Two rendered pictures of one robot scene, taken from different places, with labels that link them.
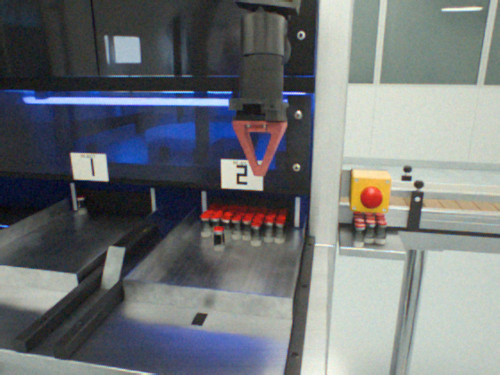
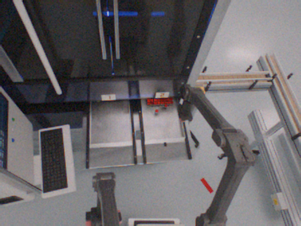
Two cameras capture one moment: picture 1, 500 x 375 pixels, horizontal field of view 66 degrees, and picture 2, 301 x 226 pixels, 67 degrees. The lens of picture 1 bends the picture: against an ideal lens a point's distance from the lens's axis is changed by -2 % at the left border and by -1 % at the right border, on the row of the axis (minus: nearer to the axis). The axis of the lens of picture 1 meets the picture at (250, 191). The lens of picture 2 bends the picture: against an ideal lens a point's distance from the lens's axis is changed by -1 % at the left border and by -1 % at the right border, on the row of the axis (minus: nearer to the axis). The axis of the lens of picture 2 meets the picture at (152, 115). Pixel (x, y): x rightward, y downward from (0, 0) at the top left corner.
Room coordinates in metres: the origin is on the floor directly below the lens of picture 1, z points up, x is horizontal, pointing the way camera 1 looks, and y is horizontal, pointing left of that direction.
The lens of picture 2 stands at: (0.04, 0.44, 2.24)
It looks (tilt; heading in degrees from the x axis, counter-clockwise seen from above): 61 degrees down; 332
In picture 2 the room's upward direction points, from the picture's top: 11 degrees clockwise
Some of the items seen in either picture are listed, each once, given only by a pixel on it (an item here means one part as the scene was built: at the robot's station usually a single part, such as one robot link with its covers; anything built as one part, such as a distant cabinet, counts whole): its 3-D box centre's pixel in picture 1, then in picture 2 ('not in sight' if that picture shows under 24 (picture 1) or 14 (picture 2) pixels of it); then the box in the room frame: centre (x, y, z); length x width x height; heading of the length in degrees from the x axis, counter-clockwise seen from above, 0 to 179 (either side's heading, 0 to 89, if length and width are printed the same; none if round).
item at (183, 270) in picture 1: (231, 249); (161, 116); (0.67, 0.03, 0.90); 0.34 x 0.26 x 0.04; 169
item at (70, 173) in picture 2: not in sight; (50, 160); (0.61, 0.79, 0.79); 0.45 x 0.28 x 0.03; 177
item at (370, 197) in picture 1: (370, 196); not in sight; (0.69, -0.22, 0.99); 0.04 x 0.04 x 0.04; 79
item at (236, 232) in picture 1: (242, 228); (160, 104); (0.76, 0.02, 0.90); 0.18 x 0.02 x 0.05; 79
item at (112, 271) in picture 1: (95, 283); (138, 142); (0.53, 0.24, 0.91); 0.14 x 0.03 x 0.06; 168
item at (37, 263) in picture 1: (71, 235); (110, 119); (0.74, 0.37, 0.90); 0.34 x 0.26 x 0.04; 169
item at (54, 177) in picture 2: not in sight; (52, 158); (0.61, 0.77, 0.82); 0.40 x 0.14 x 0.02; 177
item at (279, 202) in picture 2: not in sight; (278, 201); (-0.08, -0.72, 0.50); 0.12 x 0.05 x 0.09; 169
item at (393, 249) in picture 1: (369, 239); not in sight; (0.77, -0.26, 0.87); 0.14 x 0.13 x 0.02; 169
